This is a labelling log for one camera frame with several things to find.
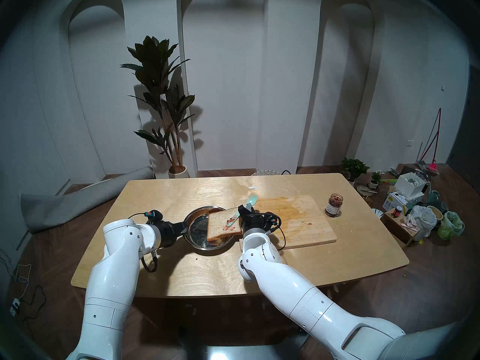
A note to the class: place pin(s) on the glass jam jar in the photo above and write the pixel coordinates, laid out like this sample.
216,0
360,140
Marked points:
333,207

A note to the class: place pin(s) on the grey rolled mat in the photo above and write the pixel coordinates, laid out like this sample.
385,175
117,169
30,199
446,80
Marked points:
60,209

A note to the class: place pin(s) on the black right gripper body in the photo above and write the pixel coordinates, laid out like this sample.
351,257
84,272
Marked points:
255,222

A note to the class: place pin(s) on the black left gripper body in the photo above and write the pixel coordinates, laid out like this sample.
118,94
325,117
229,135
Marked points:
168,233

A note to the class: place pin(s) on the white yellow carton box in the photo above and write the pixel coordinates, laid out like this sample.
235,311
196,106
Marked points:
394,201

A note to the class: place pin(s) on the dark door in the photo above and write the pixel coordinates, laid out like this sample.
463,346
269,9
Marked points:
467,145

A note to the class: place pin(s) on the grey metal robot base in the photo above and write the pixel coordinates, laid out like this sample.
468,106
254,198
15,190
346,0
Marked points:
232,353

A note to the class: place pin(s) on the small red lidded jar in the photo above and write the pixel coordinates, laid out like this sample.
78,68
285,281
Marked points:
397,212

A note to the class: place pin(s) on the mint green plastic knife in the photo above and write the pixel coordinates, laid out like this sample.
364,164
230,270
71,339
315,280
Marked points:
252,201

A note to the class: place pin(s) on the round steel plate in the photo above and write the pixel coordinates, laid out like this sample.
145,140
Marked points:
197,231

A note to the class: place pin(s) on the tiny potted plant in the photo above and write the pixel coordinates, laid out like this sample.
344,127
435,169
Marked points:
375,178

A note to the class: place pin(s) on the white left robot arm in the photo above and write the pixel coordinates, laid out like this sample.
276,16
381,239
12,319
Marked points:
112,273

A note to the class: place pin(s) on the white plant pot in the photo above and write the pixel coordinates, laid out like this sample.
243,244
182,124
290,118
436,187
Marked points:
178,172

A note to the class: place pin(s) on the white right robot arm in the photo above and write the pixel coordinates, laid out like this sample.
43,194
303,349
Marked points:
285,284

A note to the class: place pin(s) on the grey black left gripper finger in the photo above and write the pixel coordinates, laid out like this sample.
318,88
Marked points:
186,226
183,236

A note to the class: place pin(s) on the brown cardboard box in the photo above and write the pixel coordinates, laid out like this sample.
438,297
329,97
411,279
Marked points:
393,225

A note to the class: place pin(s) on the slice of white bread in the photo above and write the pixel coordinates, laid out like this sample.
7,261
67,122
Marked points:
217,231

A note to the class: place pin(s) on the white open box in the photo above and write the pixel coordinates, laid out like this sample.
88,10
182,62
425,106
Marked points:
409,186

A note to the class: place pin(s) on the round dish with utensil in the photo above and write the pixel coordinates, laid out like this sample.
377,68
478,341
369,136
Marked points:
364,190

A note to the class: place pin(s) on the green plastic bag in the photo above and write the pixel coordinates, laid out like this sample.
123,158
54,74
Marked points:
452,225

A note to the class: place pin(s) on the white plastic bag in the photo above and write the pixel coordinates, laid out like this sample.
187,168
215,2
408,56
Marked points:
422,218

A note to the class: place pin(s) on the grey black right gripper finger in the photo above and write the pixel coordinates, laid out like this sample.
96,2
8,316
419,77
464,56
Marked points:
242,210
252,211

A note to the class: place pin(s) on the grey green jug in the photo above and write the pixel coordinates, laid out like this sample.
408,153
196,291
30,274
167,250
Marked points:
435,196

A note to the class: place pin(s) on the bushy small potted plant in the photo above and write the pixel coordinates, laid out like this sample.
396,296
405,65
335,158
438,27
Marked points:
354,166

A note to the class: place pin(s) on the white power strip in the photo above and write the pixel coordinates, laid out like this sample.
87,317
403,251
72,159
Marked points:
15,306

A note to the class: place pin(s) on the tall dark green plant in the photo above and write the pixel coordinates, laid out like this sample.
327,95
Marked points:
153,63

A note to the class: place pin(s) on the wooden cutting board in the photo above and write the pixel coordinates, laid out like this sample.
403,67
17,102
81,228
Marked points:
300,220

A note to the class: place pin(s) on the white patterned bowl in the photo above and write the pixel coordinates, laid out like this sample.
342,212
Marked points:
377,212

